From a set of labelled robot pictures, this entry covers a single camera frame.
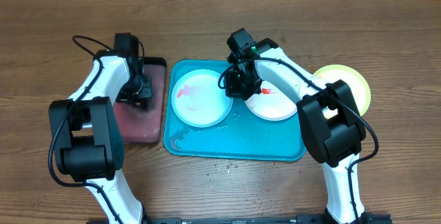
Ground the dark tray with red water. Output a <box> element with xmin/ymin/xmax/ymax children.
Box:
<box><xmin>113</xmin><ymin>57</ymin><xmax>167</xmax><ymax>143</ymax></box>

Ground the white pink plate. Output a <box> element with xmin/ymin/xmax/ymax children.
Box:
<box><xmin>245</xmin><ymin>81</ymin><xmax>297</xmax><ymax>121</ymax></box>

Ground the light blue plate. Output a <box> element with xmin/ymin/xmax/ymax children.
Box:
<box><xmin>171</xmin><ymin>69</ymin><xmax>233</xmax><ymax>128</ymax></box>

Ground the teal plastic tray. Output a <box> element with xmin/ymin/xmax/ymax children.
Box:
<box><xmin>163</xmin><ymin>59</ymin><xmax>307</xmax><ymax>162</ymax></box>

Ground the yellow plate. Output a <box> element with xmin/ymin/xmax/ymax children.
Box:
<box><xmin>314</xmin><ymin>64</ymin><xmax>371</xmax><ymax>116</ymax></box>

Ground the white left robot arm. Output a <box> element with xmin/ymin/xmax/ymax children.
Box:
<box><xmin>48</xmin><ymin>50</ymin><xmax>150</xmax><ymax>223</ymax></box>

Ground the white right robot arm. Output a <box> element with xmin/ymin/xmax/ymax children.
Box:
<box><xmin>218</xmin><ymin>36</ymin><xmax>367</xmax><ymax>223</ymax></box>

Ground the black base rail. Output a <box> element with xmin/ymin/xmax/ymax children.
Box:
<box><xmin>85</xmin><ymin>212</ymin><xmax>393</xmax><ymax>224</ymax></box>

